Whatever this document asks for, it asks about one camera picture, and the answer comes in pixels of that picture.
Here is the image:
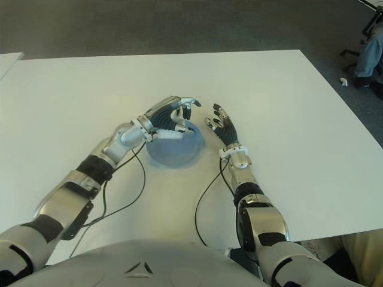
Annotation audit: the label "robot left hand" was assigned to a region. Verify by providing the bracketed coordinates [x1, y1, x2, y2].
[145, 95, 202, 133]

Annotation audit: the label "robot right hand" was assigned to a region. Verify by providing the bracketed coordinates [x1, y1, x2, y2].
[204, 103, 242, 148]

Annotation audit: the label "white cube charger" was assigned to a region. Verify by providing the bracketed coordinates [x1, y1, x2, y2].
[154, 127, 185, 141]

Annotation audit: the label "blue round plate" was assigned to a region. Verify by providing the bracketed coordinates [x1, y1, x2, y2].
[145, 121, 206, 169]

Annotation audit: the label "dark shoe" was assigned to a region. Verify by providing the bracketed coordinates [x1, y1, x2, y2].
[352, 77, 373, 89]

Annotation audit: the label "black office chair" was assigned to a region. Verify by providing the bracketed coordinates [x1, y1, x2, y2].
[339, 11, 383, 72]

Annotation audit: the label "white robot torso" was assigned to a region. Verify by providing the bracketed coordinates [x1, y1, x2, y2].
[17, 239, 267, 287]

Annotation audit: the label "person leg in jeans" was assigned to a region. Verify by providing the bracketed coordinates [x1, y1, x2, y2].
[354, 35, 383, 79]

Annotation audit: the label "neighbouring white table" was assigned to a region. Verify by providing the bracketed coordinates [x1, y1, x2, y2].
[0, 52, 25, 80]

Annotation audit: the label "beige trousers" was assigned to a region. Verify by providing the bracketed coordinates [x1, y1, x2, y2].
[299, 230, 383, 287]

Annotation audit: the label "white table corner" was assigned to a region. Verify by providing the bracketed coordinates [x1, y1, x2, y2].
[357, 0, 383, 13]

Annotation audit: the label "short black right arm cable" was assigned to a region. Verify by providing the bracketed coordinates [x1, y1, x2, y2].
[221, 172, 239, 207]

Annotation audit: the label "long black left wrist cable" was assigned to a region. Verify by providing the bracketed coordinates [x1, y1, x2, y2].
[68, 148, 147, 258]

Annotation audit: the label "long black wrist cable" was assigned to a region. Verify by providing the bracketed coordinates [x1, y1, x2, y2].
[194, 157, 230, 246]
[68, 148, 147, 258]

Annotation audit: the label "long black right wrist cable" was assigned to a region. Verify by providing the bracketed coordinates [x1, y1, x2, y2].
[194, 157, 230, 246]

